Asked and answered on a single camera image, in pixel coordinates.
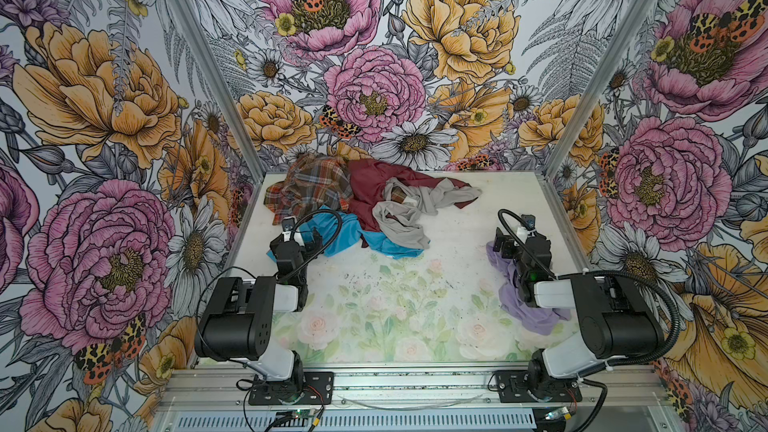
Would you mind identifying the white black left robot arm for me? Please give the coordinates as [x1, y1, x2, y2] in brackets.
[194, 231, 323, 386]

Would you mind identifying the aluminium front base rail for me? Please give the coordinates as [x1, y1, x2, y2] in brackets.
[158, 362, 669, 412]

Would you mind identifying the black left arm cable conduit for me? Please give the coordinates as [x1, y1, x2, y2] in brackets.
[194, 208, 344, 367]

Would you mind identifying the plaid brown red cloth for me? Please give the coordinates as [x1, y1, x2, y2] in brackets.
[264, 153, 353, 225]

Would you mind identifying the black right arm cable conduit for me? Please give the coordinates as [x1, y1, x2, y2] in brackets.
[496, 208, 682, 432]

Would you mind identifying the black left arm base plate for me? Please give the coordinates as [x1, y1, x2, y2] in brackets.
[246, 371, 335, 407]

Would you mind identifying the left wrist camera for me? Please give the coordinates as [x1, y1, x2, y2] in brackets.
[280, 216, 297, 233]

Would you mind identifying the aluminium left rear corner post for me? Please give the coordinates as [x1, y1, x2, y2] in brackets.
[166, 0, 266, 183]

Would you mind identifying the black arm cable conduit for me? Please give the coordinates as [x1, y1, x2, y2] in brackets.
[496, 208, 682, 432]
[194, 208, 344, 367]

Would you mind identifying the aluminium right rear corner post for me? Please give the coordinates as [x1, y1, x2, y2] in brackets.
[544, 0, 657, 179]

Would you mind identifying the grey cloth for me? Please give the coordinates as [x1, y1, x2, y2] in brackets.
[372, 178, 482, 250]

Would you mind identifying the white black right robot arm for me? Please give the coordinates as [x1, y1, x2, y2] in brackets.
[487, 227, 669, 395]

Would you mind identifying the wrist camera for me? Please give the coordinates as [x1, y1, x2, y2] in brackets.
[280, 216, 297, 233]
[517, 214, 536, 232]

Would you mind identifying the aluminium corner post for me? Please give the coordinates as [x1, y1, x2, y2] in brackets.
[544, 0, 657, 179]
[166, 0, 266, 183]

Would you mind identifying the aluminium right side rail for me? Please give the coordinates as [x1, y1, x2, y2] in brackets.
[536, 173, 637, 364]

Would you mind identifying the white slotted cable duct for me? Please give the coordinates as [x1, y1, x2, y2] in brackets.
[162, 408, 536, 431]

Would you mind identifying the maroon cloth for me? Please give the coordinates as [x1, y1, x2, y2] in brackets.
[347, 159, 443, 232]

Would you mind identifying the lavender cloth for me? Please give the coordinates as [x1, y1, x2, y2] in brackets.
[486, 242, 571, 335]

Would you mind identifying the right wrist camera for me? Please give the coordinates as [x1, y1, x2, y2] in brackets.
[517, 214, 536, 232]

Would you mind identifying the turquoise cloth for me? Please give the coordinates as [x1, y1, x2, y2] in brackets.
[281, 208, 423, 259]

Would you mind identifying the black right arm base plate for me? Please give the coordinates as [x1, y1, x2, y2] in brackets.
[488, 370, 582, 404]

